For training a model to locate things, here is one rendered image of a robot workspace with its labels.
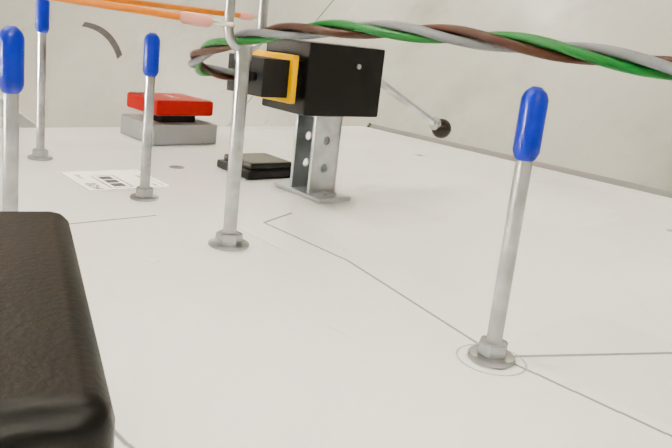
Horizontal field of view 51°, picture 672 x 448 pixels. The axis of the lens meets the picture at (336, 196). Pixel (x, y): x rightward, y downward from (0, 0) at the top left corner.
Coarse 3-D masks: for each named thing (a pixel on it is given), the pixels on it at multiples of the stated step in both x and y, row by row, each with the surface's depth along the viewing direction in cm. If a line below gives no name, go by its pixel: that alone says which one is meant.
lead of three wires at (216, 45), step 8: (240, 32) 29; (208, 40) 30; (216, 40) 30; (224, 40) 29; (240, 40) 29; (200, 48) 31; (208, 48) 30; (216, 48) 30; (224, 48) 30; (192, 56) 32; (200, 56) 31; (208, 56) 31; (192, 64) 32; (200, 64) 33; (208, 64) 36; (200, 72) 34; (208, 72) 35; (216, 72) 36; (224, 72) 36; (232, 72) 37
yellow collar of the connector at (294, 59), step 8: (272, 56) 39; (280, 56) 38; (288, 56) 38; (296, 56) 38; (296, 64) 38; (296, 72) 38; (288, 80) 38; (296, 80) 38; (288, 88) 38; (256, 96) 40; (288, 96) 38
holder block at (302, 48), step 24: (288, 48) 39; (312, 48) 38; (336, 48) 39; (360, 48) 40; (312, 72) 38; (336, 72) 39; (360, 72) 41; (312, 96) 39; (336, 96) 40; (360, 96) 41
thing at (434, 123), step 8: (360, 64) 40; (384, 80) 45; (384, 88) 45; (392, 88) 45; (392, 96) 46; (400, 96) 46; (408, 104) 46; (416, 112) 47; (424, 112) 47; (432, 120) 48; (432, 128) 49
